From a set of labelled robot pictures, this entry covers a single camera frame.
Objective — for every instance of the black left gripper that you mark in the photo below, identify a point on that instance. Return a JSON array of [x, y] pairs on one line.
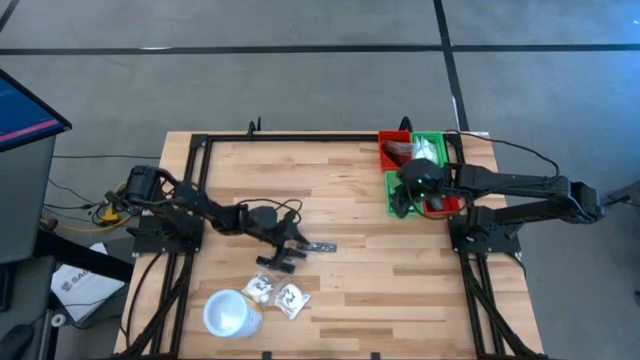
[[287, 240]]

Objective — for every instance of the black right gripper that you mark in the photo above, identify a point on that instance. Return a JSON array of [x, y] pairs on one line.
[[415, 196]]

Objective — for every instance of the black comb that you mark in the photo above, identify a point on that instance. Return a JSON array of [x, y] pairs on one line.
[[265, 262], [322, 246]]

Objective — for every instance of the clear bag of cotton balls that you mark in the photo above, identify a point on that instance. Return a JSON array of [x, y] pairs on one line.
[[260, 287], [291, 300]]

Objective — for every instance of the clear plastic bag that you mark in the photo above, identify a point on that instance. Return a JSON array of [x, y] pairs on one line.
[[425, 150]]

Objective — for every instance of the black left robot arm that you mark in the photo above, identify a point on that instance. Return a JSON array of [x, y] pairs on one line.
[[200, 207]]

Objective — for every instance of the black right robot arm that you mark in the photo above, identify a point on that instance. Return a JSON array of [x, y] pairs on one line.
[[525, 182]]

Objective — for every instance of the green plastic basket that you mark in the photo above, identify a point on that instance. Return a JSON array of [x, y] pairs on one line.
[[390, 182], [441, 145]]

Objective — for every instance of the dark toiletry item in bag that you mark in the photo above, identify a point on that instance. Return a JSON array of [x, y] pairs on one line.
[[436, 203]]

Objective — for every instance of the dark brown item in bag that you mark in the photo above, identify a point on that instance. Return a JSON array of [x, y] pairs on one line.
[[397, 152]]

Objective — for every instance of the small red plastic basket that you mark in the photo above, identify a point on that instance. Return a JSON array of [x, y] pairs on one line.
[[395, 135]]

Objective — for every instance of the black table clamp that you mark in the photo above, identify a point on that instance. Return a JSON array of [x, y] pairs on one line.
[[257, 129], [406, 125]]

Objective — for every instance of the white plastic cup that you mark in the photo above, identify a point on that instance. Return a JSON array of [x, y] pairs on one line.
[[230, 312]]

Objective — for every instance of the black stand beam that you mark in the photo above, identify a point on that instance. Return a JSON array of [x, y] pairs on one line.
[[85, 257]]

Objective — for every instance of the white paper box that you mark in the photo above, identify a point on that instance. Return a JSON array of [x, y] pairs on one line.
[[85, 290]]

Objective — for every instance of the black stand foot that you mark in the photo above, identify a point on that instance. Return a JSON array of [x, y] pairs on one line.
[[620, 195]]

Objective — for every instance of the white tape roll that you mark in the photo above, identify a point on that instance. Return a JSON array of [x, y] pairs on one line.
[[54, 320]]

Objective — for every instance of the grey cabinet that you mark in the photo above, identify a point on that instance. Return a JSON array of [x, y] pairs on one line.
[[25, 200]]

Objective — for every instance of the monitor with blue screen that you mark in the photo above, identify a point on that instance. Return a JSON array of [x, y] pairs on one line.
[[25, 110]]

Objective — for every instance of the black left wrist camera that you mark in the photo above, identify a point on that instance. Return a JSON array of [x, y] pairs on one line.
[[291, 222]]

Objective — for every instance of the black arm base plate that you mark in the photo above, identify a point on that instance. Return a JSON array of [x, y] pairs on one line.
[[170, 242], [500, 245]]

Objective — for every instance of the black aluminium table frame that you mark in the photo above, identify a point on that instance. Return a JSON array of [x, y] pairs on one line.
[[300, 137]]

